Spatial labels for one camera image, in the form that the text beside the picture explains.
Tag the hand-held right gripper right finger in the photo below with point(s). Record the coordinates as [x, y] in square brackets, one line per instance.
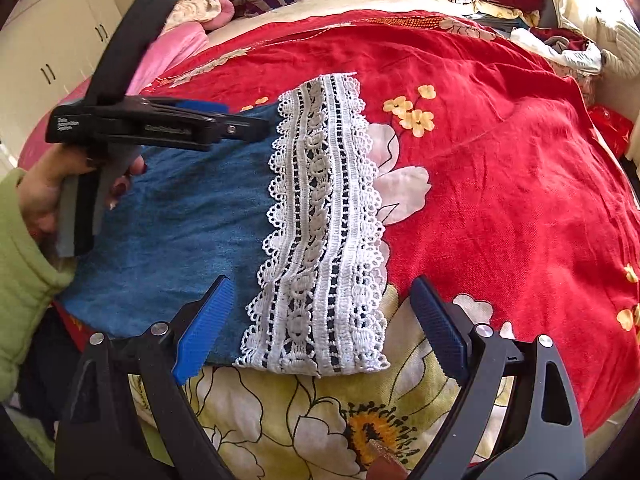
[440, 332]

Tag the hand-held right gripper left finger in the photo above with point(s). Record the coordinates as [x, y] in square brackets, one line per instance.
[200, 332]

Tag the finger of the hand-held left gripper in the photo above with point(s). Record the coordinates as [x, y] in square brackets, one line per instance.
[200, 107]
[245, 129]

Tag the blue denim pants lace trim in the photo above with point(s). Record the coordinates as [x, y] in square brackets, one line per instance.
[200, 220]

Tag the person's left forearm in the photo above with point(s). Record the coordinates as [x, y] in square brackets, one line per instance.
[25, 285]

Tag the person's left hand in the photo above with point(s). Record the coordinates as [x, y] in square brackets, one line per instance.
[42, 195]

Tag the pink quilt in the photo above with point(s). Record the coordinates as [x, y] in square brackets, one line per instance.
[170, 55]

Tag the cream floral pillow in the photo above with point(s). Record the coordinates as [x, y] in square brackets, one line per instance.
[197, 10]

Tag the cream wardrobe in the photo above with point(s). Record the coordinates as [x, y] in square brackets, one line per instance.
[55, 25]

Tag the red floral bedsheet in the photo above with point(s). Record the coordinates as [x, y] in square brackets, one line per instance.
[500, 185]

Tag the red shiny bag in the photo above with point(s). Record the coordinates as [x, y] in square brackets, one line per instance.
[612, 130]

